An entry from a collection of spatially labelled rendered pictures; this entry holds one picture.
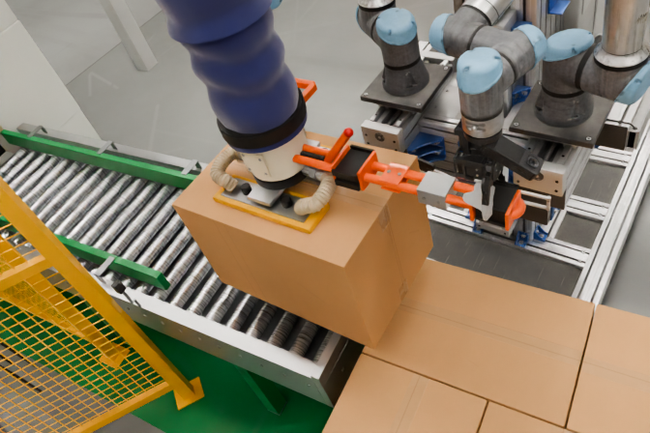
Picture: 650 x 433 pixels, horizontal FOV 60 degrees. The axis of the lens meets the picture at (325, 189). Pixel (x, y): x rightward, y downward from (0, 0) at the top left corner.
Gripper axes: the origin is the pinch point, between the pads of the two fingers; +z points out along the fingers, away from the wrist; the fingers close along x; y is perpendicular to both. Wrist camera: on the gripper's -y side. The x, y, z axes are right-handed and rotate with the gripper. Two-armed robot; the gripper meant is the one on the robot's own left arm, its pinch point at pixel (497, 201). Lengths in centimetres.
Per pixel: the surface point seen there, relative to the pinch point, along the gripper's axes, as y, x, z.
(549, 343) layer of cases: -10, -9, 66
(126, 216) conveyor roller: 167, 4, 65
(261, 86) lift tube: 51, 5, -25
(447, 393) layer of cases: 10, 17, 66
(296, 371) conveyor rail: 52, 33, 61
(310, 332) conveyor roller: 58, 18, 66
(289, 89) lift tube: 50, -2, -19
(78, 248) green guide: 162, 29, 56
